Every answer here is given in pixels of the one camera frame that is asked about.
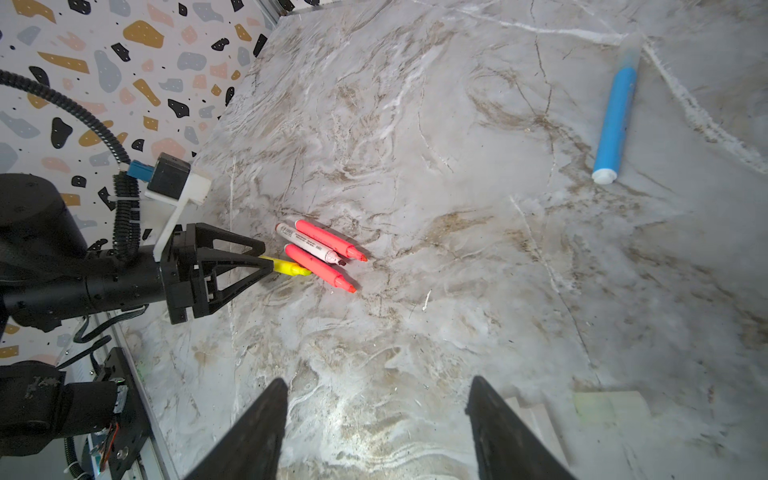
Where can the blue highlighter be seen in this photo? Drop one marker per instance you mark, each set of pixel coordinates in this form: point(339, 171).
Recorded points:
point(618, 111)

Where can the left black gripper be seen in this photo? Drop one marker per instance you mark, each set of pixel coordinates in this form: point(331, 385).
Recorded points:
point(193, 260)

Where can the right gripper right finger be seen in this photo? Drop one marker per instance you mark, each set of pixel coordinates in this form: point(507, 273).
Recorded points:
point(505, 447)

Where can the clear greenish pen cap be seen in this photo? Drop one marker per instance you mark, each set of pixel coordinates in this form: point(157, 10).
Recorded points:
point(611, 408)

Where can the pink highlighter near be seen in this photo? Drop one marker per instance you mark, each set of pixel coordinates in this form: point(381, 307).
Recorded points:
point(319, 268)

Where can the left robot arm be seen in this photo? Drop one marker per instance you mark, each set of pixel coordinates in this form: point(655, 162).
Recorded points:
point(48, 276)

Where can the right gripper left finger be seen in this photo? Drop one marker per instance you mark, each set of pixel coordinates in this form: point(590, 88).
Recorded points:
point(251, 448)

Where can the pink highlighter far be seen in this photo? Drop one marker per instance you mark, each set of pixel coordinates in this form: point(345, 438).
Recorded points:
point(337, 244)

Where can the yellow highlighter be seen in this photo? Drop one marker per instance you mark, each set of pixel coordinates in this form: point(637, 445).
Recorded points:
point(286, 267)

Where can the white marker pen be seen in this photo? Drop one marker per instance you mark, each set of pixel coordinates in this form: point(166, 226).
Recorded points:
point(310, 245)

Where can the pink highlighter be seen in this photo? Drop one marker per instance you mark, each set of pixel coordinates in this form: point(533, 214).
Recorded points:
point(337, 244)
point(319, 268)

